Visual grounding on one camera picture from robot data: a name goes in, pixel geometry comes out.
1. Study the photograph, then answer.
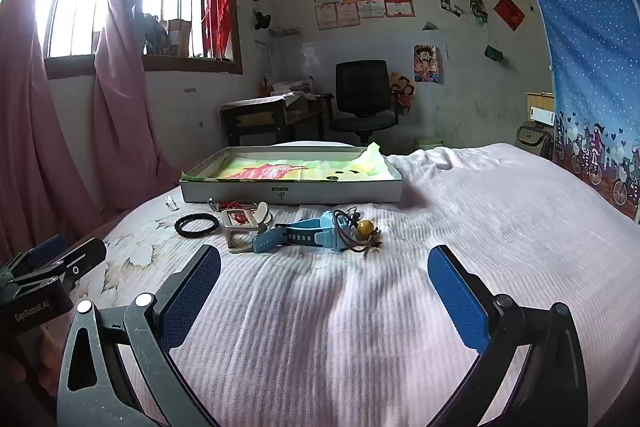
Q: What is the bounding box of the black office chair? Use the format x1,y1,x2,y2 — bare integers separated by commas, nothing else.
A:
327,60,402,146

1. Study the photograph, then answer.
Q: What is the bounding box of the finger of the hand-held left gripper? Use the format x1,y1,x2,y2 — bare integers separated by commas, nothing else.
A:
47,238,108,293
27,234,69,267

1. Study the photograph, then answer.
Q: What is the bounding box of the pink bedspread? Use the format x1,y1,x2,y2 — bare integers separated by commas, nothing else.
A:
42,142,640,427

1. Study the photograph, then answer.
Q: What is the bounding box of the red cord necklace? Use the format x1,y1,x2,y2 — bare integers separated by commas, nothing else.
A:
208,198,257,226

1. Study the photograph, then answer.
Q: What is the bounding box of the patterned handbag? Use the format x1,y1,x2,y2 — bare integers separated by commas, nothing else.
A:
515,122,554,164

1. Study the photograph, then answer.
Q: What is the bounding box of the dark bag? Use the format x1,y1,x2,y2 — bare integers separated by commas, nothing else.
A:
142,13,169,56

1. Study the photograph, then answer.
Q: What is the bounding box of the shallow white cardboard box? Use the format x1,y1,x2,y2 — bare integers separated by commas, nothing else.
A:
179,146,404,206

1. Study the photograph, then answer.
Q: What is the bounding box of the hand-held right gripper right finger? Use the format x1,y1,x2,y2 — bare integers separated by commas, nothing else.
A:
427,245,589,427

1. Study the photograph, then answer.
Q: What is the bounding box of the cartoon wall poster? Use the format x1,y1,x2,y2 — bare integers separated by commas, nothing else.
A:
413,44,444,84

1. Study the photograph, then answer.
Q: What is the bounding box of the brown cardboard box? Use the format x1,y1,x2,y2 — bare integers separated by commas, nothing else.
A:
167,19,194,58

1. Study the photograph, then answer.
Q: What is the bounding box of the red diamond paper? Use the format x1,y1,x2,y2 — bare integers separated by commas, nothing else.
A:
493,0,527,32

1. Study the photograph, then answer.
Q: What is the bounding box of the beige square frame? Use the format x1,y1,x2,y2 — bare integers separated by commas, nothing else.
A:
222,208,274,254

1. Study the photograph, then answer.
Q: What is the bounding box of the colourful paper box lining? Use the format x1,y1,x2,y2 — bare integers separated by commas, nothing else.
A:
200,143,399,183

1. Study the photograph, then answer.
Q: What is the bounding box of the blue smart watch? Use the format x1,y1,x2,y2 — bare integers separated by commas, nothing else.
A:
251,210,359,254

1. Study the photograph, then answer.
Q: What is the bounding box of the red hanging garment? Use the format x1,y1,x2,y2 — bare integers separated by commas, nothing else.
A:
202,0,232,59

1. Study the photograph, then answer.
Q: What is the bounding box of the dark wooden desk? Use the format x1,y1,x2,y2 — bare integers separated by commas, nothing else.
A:
220,93,334,147

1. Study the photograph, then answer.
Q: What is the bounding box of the person's left hand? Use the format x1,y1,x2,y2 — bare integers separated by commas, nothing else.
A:
0,349,56,408

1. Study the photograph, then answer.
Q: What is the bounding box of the wooden cabinet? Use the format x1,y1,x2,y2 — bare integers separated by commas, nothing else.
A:
525,91,556,128

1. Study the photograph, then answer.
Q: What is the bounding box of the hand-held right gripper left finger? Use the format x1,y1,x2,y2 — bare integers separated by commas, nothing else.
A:
56,244,222,427

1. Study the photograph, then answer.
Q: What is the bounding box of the blue printed curtain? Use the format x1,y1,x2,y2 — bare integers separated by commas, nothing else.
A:
520,0,640,224

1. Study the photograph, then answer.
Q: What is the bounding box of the yellow bead cord pendant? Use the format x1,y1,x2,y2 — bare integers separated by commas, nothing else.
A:
332,205,384,253

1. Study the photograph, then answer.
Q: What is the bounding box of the black hair tie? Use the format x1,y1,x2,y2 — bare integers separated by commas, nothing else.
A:
174,213,222,238

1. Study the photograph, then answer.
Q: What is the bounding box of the pile of papers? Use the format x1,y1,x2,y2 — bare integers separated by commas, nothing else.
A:
259,79,321,101

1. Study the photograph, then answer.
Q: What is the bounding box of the pink curtain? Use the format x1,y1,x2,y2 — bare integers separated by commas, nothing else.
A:
92,0,237,210
0,0,118,253

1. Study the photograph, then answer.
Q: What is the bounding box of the cartoon family sticker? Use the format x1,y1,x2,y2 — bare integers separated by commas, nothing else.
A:
389,72,419,114

